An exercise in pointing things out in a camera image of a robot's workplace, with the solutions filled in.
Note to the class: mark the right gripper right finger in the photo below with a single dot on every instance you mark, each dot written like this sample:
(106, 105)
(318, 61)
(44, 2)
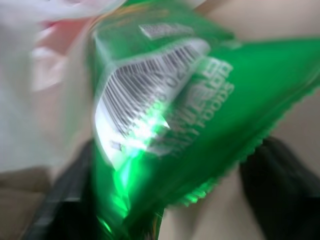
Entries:
(287, 195)

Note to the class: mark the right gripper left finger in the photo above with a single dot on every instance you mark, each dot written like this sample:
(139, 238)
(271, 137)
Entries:
(65, 212)

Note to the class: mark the green snack bag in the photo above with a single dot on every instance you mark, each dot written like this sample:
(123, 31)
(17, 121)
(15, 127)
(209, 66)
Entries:
(200, 120)

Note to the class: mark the white translucent plastic bag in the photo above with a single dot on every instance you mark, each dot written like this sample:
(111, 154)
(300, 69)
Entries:
(37, 87)

